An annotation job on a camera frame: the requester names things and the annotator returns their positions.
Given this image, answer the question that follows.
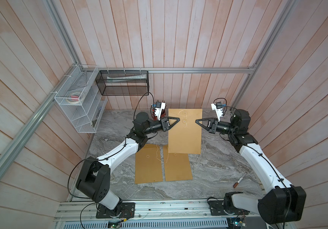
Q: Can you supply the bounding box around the brown kraft file bag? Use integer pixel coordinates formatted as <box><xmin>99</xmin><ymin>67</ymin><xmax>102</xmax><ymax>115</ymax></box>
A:
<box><xmin>168</xmin><ymin>109</ymin><xmax>203</xmax><ymax>155</ymax></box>
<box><xmin>163</xmin><ymin>145</ymin><xmax>192</xmax><ymax>181</ymax></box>
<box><xmin>135</xmin><ymin>144</ymin><xmax>163</xmax><ymax>184</ymax></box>

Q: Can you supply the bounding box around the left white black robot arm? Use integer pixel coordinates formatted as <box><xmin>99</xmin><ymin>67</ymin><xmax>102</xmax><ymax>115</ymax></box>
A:
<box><xmin>75</xmin><ymin>112</ymin><xmax>180</xmax><ymax>212</ymax></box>

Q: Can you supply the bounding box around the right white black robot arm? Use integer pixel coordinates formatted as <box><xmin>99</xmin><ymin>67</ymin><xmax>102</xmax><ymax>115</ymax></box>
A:
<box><xmin>195</xmin><ymin>107</ymin><xmax>306</xmax><ymax>225</ymax></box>

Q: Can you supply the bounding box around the red metal pen bucket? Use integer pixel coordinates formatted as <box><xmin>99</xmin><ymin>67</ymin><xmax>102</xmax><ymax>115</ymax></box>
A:
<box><xmin>151</xmin><ymin>107</ymin><xmax>157</xmax><ymax>120</ymax></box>

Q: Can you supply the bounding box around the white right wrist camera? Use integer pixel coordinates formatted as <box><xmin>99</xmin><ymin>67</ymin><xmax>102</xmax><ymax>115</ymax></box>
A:
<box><xmin>211</xmin><ymin>102</ymin><xmax>227</xmax><ymax>122</ymax></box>

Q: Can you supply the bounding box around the black mesh wall basket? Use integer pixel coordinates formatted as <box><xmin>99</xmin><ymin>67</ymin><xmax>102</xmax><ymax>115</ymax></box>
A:
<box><xmin>95</xmin><ymin>70</ymin><xmax>150</xmax><ymax>96</ymax></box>

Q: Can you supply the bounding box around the white wire mesh shelf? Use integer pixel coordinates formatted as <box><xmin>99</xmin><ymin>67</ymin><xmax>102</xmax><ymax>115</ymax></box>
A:
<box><xmin>54</xmin><ymin>65</ymin><xmax>107</xmax><ymax>134</ymax></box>

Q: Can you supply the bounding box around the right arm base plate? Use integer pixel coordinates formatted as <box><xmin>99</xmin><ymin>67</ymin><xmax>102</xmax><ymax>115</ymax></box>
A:
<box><xmin>206</xmin><ymin>197</ymin><xmax>249</xmax><ymax>217</ymax></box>

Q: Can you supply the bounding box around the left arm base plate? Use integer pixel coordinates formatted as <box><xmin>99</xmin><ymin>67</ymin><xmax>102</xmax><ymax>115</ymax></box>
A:
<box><xmin>96</xmin><ymin>202</ymin><xmax>135</xmax><ymax>219</ymax></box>

